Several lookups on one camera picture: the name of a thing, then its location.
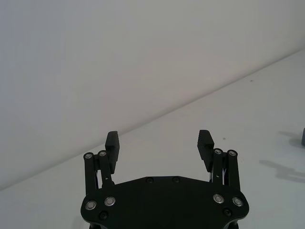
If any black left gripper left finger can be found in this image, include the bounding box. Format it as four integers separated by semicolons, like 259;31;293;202
83;131;121;192

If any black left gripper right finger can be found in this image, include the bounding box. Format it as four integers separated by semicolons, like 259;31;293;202
197;129;240;191

